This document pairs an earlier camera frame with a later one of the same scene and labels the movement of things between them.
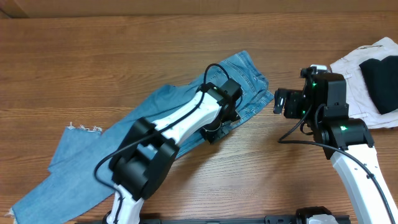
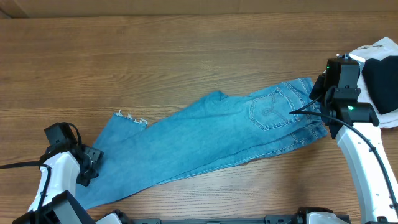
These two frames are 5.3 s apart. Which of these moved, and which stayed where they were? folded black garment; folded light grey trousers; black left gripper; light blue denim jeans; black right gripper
Moved: light blue denim jeans; black right gripper; black left gripper
Stayed: folded black garment; folded light grey trousers
